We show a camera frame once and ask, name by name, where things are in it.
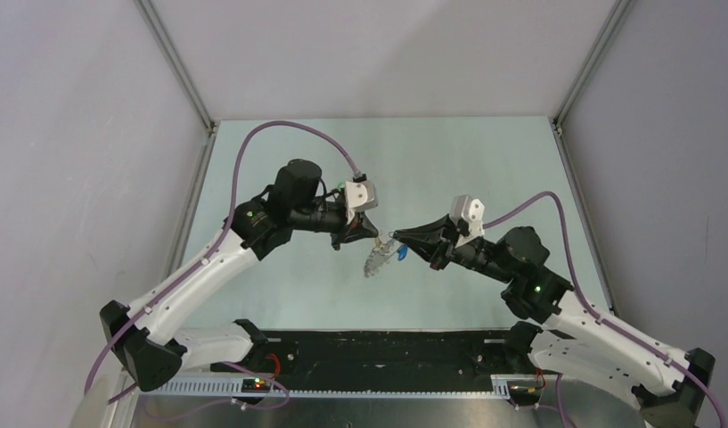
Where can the metal keyring band with rings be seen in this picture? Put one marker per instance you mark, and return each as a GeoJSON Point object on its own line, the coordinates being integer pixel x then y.
{"type": "Point", "coordinates": [371, 268]}

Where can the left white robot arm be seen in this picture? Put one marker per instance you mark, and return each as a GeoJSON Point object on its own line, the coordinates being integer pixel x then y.
{"type": "Point", "coordinates": [148, 336]}

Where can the controller board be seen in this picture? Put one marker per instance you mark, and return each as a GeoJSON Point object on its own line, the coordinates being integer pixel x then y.
{"type": "Point", "coordinates": [255, 385]}
{"type": "Point", "coordinates": [525, 389]}

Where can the right controller board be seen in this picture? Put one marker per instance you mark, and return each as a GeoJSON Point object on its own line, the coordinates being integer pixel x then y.
{"type": "Point", "coordinates": [525, 389]}

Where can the white slotted cable duct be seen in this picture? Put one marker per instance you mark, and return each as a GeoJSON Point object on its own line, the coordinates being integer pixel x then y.
{"type": "Point", "coordinates": [230, 387]}

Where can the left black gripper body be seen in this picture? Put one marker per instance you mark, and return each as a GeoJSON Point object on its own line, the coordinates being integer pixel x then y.
{"type": "Point", "coordinates": [334, 220]}

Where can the aluminium corner post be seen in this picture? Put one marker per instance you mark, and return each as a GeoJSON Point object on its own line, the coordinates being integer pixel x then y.
{"type": "Point", "coordinates": [607, 34]}
{"type": "Point", "coordinates": [160, 34]}

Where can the right aluminium corner post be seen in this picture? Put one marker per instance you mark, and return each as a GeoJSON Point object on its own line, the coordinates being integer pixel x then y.
{"type": "Point", "coordinates": [607, 34]}

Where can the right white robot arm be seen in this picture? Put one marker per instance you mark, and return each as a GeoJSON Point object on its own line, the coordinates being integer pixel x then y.
{"type": "Point", "coordinates": [560, 332]}

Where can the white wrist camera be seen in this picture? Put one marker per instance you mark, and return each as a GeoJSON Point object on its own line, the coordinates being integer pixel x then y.
{"type": "Point", "coordinates": [360, 196]}
{"type": "Point", "coordinates": [467, 214]}

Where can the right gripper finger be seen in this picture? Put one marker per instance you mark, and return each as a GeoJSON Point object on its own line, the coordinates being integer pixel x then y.
{"type": "Point", "coordinates": [433, 232]}
{"type": "Point", "coordinates": [432, 251]}

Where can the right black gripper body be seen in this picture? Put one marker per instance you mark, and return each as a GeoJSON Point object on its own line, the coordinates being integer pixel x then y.
{"type": "Point", "coordinates": [463, 254]}

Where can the left aluminium corner post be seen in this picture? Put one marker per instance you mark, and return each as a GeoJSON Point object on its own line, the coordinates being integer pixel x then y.
{"type": "Point", "coordinates": [160, 34]}

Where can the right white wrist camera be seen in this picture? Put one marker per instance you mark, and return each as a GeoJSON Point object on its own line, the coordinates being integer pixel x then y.
{"type": "Point", "coordinates": [467, 214]}

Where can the left controller board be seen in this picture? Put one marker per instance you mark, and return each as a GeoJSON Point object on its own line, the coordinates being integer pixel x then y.
{"type": "Point", "coordinates": [255, 385]}

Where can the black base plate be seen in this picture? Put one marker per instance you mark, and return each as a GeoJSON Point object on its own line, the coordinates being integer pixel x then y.
{"type": "Point", "coordinates": [390, 360]}

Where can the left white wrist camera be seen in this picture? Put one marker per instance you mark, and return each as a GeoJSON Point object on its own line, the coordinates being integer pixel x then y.
{"type": "Point", "coordinates": [360, 196]}

